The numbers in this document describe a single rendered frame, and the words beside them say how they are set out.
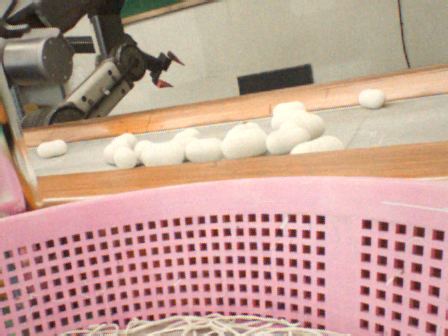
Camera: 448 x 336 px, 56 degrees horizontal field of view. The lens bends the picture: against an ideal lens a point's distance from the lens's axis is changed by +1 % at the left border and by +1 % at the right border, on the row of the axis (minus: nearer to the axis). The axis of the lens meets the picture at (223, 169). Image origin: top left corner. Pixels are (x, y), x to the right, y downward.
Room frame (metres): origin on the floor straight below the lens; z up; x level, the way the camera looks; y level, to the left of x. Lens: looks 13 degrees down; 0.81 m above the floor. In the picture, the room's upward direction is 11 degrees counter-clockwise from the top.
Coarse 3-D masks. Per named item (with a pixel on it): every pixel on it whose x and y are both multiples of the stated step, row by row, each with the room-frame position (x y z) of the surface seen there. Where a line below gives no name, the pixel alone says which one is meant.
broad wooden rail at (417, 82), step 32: (256, 96) 0.56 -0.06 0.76; (288, 96) 0.52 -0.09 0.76; (320, 96) 0.50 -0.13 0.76; (352, 96) 0.47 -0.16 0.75; (416, 96) 0.44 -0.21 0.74; (32, 128) 0.81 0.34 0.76; (64, 128) 0.68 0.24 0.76; (96, 128) 0.64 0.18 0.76; (128, 128) 0.61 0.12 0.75; (160, 128) 0.58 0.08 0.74
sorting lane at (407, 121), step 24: (432, 96) 0.43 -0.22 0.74; (264, 120) 0.50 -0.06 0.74; (336, 120) 0.40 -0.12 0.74; (360, 120) 0.38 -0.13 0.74; (384, 120) 0.35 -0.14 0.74; (408, 120) 0.34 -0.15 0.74; (432, 120) 0.32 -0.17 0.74; (72, 144) 0.63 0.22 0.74; (96, 144) 0.57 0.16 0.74; (360, 144) 0.28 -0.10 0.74; (384, 144) 0.27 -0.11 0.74; (48, 168) 0.44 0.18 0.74; (72, 168) 0.41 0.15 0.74; (96, 168) 0.39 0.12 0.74
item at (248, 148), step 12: (240, 132) 0.30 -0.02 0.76; (252, 132) 0.30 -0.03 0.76; (264, 132) 0.31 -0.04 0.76; (228, 144) 0.30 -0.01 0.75; (240, 144) 0.30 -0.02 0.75; (252, 144) 0.30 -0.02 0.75; (264, 144) 0.30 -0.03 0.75; (228, 156) 0.30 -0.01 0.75; (240, 156) 0.30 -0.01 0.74; (252, 156) 0.30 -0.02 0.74
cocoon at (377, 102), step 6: (366, 90) 0.44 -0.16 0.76; (372, 90) 0.42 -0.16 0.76; (378, 90) 0.42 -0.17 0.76; (360, 96) 0.44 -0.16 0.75; (366, 96) 0.42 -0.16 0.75; (372, 96) 0.42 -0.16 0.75; (378, 96) 0.42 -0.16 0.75; (384, 96) 0.42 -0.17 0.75; (360, 102) 0.44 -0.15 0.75; (366, 102) 0.42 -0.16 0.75; (372, 102) 0.42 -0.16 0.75; (378, 102) 0.42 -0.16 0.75; (384, 102) 0.42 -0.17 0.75; (372, 108) 0.42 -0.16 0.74
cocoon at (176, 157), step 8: (152, 144) 0.33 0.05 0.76; (160, 144) 0.32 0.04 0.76; (168, 144) 0.32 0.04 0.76; (176, 144) 0.32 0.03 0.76; (144, 152) 0.33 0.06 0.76; (152, 152) 0.32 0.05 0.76; (160, 152) 0.32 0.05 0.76; (168, 152) 0.31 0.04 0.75; (176, 152) 0.31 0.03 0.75; (144, 160) 0.32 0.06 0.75; (152, 160) 0.32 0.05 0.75; (160, 160) 0.32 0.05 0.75; (168, 160) 0.31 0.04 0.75; (176, 160) 0.31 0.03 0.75
